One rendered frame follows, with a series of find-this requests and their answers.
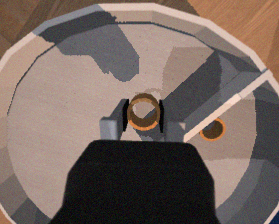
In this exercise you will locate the grey round turntable disc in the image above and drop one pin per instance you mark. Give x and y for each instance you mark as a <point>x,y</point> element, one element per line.
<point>55,88</point>

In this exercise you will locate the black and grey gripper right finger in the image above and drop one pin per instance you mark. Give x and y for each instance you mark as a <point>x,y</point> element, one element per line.
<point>173,128</point>

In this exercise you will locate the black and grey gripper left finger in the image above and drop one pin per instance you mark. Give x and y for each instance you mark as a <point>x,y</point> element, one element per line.
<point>112,127</point>

